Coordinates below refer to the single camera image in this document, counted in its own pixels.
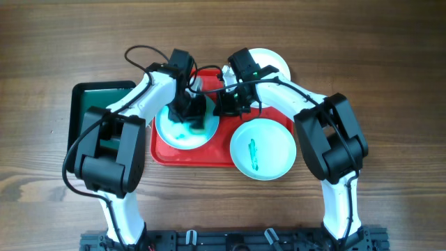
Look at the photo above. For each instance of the yellow green sponge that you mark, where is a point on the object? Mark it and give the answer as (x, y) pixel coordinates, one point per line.
(196, 124)

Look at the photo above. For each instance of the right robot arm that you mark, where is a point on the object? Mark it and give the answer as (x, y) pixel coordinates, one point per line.
(331, 140)

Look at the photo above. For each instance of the dark green water tray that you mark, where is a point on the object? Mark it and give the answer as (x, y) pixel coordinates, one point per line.
(94, 97)

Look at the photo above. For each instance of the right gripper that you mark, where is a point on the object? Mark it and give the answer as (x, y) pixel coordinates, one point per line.
(224, 109)

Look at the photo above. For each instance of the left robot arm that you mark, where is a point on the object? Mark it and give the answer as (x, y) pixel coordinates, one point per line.
(159, 86)

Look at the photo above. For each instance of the white plate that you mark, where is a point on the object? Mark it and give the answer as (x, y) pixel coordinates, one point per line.
(275, 62)
(263, 149)
(182, 135)

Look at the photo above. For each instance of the white plate top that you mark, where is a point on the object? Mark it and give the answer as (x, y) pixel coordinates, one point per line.
(275, 62)

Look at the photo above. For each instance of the red plastic tray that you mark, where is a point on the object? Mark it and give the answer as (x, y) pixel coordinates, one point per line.
(215, 152)

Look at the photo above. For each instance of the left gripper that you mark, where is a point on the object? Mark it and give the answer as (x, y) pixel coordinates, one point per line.
(198, 116)

